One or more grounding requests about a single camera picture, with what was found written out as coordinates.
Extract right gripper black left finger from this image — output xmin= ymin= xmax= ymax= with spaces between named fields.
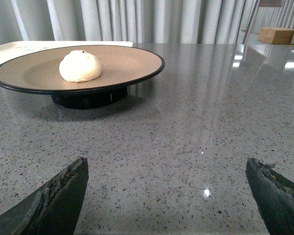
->
xmin=0 ymin=158 xmax=89 ymax=235

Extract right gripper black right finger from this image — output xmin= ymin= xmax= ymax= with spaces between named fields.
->
xmin=245 ymin=158 xmax=294 ymax=235

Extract beige plate black rim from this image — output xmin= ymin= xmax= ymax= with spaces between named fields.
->
xmin=0 ymin=45 xmax=165 ymax=109

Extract white steamed bun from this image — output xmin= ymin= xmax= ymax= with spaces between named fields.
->
xmin=59 ymin=50 xmax=102 ymax=83

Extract white plastic tray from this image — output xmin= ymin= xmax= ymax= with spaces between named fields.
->
xmin=0 ymin=41 xmax=133 ymax=64

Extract cardboard box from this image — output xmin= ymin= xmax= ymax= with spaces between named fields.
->
xmin=258 ymin=27 xmax=294 ymax=45

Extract metal stand leg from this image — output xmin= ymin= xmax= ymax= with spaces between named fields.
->
xmin=242 ymin=0 xmax=260 ymax=45

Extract grey pleated curtain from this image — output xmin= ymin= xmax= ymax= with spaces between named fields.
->
xmin=0 ymin=0 xmax=294 ymax=45

